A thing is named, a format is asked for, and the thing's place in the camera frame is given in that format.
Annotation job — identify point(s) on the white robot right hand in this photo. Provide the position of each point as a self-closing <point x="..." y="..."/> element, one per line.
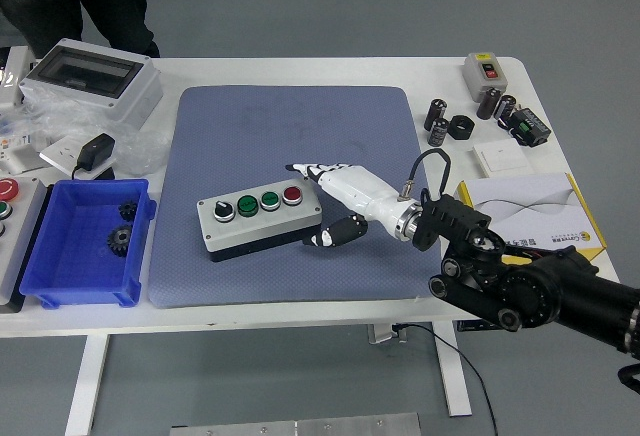
<point x="357" y="188"/>

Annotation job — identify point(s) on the grey four-button control box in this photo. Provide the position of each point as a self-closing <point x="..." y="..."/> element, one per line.
<point x="255" y="228"/>

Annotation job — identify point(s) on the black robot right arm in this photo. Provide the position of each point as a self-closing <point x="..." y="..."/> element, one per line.
<point x="540" y="286"/>

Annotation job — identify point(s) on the black cylindrical capacitor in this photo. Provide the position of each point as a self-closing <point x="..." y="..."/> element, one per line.
<point x="506" y="108"/>
<point x="489" y="103"/>
<point x="440" y="131"/>
<point x="436" y="111"/>

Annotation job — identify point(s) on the black hexagonal nut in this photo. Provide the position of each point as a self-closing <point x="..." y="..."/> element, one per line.
<point x="461" y="127"/>

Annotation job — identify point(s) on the blue-grey table mat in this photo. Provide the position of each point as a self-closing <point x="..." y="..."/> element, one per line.
<point x="250" y="131"/>

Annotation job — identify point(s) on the white device with foil label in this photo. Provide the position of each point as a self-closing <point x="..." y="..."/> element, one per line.
<point x="12" y="76"/>

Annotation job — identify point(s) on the black table height controller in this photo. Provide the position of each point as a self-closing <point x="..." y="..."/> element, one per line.
<point x="472" y="326"/>

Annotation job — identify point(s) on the yellow and white cardboard box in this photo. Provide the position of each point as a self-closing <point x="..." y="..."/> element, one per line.
<point x="540" y="206"/>

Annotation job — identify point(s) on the black module with green terminal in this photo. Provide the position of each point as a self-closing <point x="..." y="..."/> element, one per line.
<point x="532" y="128"/>

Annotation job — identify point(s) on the clear plastic bag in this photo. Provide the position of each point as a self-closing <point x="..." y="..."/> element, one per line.
<point x="142" y="148"/>

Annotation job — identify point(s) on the black power adapter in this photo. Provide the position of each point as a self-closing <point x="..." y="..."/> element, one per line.
<point x="97" y="151"/>

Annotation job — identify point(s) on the white table leg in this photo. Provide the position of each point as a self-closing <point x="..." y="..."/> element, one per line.
<point x="452" y="371"/>
<point x="87" y="381"/>

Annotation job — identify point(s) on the small black gear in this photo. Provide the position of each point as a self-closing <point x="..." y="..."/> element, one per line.
<point x="128" y="210"/>

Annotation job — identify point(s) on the white packaging box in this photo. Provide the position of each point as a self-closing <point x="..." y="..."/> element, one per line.
<point x="20" y="158"/>

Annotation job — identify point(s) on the large black gear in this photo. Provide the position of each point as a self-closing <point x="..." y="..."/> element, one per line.
<point x="120" y="240"/>

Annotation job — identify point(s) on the grey metal plate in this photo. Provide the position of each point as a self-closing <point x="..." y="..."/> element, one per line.
<point x="300" y="426"/>

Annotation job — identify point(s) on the blue plastic bin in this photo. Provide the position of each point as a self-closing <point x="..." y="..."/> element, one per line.
<point x="75" y="251"/>

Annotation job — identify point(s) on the grey emergency-stop control box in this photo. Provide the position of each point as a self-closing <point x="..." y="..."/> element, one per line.
<point x="20" y="246"/>

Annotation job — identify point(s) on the grey enclosure with clear lid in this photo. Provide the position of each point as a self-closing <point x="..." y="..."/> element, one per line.
<point x="130" y="98"/>

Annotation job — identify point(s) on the grey under-table bracket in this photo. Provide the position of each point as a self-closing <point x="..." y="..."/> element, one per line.
<point x="382" y="333"/>

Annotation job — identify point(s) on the white wall switch plate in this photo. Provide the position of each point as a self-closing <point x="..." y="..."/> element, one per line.
<point x="502" y="156"/>

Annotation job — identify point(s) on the grey two-button switch box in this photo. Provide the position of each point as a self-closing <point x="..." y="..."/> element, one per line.
<point x="475" y="76"/>

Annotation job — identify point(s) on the white wall socket plate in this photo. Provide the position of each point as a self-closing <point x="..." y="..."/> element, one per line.
<point x="59" y="152"/>

